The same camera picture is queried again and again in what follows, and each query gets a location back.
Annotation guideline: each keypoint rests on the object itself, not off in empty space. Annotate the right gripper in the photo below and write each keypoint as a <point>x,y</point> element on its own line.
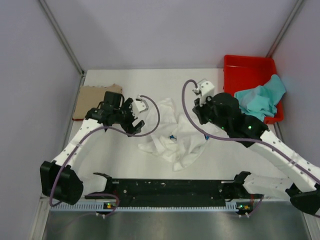
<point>197,109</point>

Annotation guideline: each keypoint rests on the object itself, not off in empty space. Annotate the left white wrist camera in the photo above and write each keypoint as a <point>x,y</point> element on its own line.
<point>138,106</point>

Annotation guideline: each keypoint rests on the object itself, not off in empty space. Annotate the red plastic bin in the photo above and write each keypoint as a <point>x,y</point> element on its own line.
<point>246,72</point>

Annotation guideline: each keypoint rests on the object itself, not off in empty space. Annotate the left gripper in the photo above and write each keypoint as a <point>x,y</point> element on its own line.
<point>126,106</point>

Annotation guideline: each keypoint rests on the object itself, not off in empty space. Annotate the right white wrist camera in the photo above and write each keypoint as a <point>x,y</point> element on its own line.
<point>204,89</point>

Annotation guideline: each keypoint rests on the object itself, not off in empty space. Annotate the teal t shirt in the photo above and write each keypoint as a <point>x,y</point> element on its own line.
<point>262,100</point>

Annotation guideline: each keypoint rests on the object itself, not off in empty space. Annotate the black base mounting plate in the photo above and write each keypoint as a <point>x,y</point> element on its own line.
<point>161,193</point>

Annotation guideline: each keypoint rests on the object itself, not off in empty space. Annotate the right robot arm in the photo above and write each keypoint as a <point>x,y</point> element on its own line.
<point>301,184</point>

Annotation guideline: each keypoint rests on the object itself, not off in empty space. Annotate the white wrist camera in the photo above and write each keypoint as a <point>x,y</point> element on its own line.
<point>204,89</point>
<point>138,106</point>

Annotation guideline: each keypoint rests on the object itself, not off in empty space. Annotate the grey slotted cable duct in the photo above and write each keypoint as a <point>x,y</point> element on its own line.
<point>99,206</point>

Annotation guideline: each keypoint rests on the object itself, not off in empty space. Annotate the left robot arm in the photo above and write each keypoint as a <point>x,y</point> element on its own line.
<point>61,178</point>

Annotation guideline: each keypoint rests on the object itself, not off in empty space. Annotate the folded brown t shirt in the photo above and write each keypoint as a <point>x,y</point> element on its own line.
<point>89,97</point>

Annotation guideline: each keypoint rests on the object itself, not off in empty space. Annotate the white t shirt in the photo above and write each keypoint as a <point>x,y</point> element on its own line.
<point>175,140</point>

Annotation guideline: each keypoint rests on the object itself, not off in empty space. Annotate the aluminium frame rail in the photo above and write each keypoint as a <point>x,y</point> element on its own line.
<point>281,188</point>

